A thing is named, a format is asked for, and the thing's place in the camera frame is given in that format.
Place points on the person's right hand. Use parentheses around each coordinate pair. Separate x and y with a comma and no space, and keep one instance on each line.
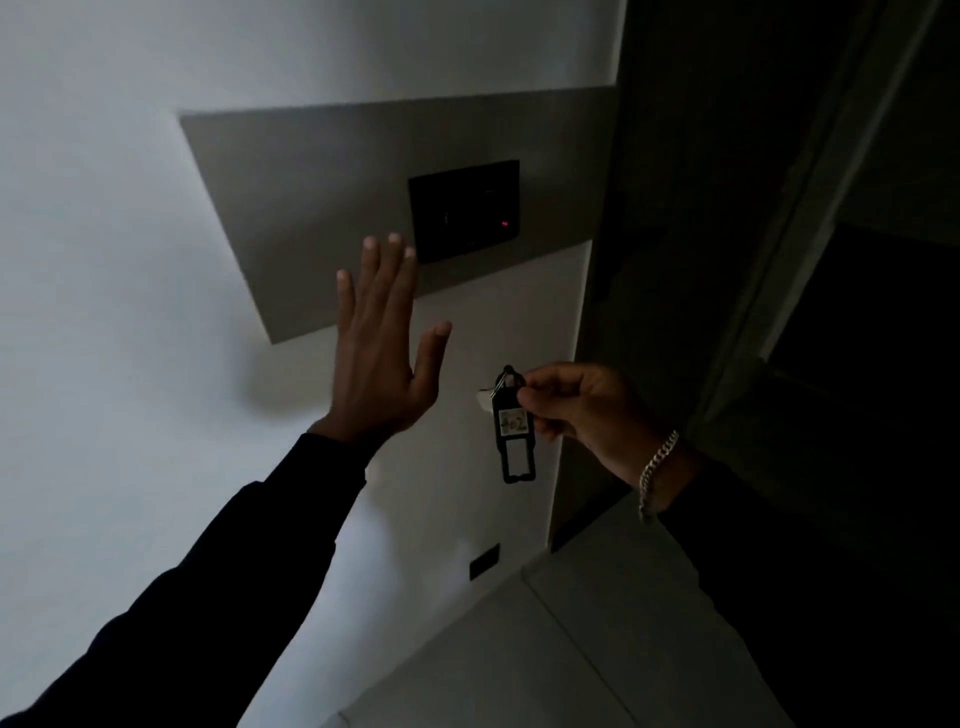
(592,412)

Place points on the person's left hand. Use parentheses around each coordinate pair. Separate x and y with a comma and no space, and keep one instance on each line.
(375,367)

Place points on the person's left middle finger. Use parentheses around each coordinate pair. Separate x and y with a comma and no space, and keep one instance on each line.
(386,271)

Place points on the person's left little finger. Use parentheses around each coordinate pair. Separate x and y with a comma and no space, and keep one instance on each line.
(345,302)

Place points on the person's left thumb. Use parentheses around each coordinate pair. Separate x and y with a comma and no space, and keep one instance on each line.
(433,357)

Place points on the person's right thumb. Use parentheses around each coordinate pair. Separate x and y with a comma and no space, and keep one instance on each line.
(550,377)

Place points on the black key tag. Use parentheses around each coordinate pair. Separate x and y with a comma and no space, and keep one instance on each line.
(512,431)

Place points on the person's left forearm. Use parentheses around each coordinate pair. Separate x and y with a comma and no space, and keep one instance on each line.
(187,592)

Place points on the person's right forearm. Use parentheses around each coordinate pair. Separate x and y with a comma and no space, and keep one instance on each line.
(810,585)

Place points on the white key card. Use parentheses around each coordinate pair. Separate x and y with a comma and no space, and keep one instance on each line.
(485,400)

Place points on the dark door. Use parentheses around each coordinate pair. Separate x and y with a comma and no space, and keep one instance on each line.
(862,322)

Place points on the grey wall plate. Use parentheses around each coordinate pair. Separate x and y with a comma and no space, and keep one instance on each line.
(315,217)

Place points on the black wall switch panel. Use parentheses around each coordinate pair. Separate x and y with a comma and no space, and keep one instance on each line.
(465,211)

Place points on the dark door frame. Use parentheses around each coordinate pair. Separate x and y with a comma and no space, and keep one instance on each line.
(660,247)

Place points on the black wall socket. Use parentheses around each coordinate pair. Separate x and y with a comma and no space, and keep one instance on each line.
(484,562)

